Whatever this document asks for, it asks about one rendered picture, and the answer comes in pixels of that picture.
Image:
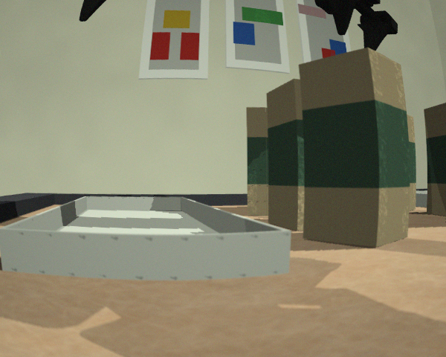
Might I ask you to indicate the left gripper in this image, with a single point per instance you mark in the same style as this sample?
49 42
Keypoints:
88 8

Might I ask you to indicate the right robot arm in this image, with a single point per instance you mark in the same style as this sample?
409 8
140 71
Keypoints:
324 4

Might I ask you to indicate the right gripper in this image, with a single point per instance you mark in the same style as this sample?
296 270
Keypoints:
374 31

